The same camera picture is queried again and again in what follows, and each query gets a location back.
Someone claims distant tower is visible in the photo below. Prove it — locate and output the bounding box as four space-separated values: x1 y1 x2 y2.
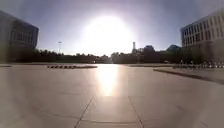
131 41 137 54

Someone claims row of low barriers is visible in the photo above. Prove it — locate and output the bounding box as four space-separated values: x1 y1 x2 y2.
46 64 98 70

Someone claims tall light pole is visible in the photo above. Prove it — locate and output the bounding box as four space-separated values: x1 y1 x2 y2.
57 40 63 54

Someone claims dark glass building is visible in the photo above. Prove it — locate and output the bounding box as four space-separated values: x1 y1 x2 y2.
0 9 40 64

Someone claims pale multi-storey building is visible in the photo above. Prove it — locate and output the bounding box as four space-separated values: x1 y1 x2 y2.
180 9 224 64

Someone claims grey paved plaza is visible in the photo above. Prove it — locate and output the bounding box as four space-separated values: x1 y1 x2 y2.
0 63 224 128

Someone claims row of trees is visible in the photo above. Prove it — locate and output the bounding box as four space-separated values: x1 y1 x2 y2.
9 44 204 65

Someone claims row of parked bicycles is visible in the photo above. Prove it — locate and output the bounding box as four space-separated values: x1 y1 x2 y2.
173 60 224 70

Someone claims raised paved platform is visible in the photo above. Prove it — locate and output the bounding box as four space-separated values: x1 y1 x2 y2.
153 66 224 85

